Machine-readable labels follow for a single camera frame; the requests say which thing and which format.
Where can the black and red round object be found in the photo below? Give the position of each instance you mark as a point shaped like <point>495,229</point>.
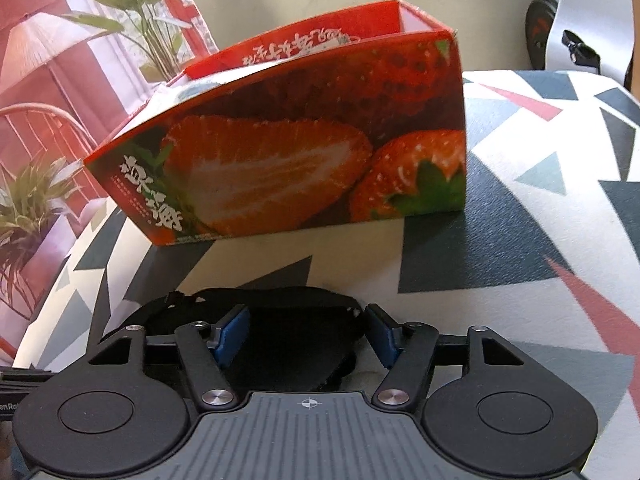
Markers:
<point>537,25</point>

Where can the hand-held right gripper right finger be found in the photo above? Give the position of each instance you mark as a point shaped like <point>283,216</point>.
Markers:
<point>382,335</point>

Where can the white hanging sheet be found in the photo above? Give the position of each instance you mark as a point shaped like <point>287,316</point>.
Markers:
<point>590,0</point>

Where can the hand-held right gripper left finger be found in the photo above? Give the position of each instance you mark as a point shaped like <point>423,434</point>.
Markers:
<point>231,332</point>

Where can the geometric patterned tablecloth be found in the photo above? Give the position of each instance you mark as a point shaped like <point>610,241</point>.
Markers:
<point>500,260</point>

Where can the black binder clip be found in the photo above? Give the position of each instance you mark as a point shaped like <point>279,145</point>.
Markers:
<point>580,52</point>

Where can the black socks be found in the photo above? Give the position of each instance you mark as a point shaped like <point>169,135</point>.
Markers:
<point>290,345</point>

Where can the wall poster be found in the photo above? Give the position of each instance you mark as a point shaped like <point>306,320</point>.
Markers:
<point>50,85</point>

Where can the strawberry print cardboard box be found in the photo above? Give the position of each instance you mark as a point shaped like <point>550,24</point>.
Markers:
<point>300,160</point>

